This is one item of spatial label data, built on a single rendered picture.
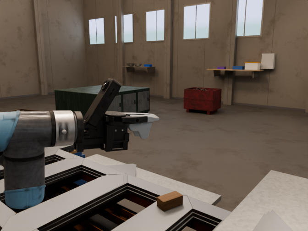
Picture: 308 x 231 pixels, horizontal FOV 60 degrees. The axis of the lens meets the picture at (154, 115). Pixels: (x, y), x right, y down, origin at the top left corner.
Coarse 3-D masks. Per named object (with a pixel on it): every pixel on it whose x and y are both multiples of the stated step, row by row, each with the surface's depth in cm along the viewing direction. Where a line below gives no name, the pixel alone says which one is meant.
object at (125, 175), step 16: (48, 160) 201; (0, 176) 175; (48, 176) 166; (64, 176) 174; (96, 176) 174; (112, 192) 149; (144, 192) 149; (80, 208) 133; (96, 208) 139; (48, 224) 120; (64, 224) 125; (176, 224) 120; (208, 224) 124
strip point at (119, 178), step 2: (106, 176) 166; (108, 176) 166; (110, 176) 166; (112, 176) 166; (114, 176) 166; (116, 176) 166; (118, 176) 166; (120, 176) 166; (122, 176) 166; (110, 178) 163; (112, 178) 163; (114, 178) 163; (116, 178) 163; (118, 178) 163; (120, 178) 163; (122, 178) 163; (116, 180) 161; (118, 180) 161; (120, 180) 161; (122, 180) 161; (122, 182) 158
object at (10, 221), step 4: (8, 220) 120; (12, 220) 120; (8, 224) 117; (12, 224) 117; (16, 224) 117; (20, 224) 117; (4, 228) 115; (8, 228) 115; (12, 228) 115; (16, 228) 115; (20, 228) 115; (24, 228) 115
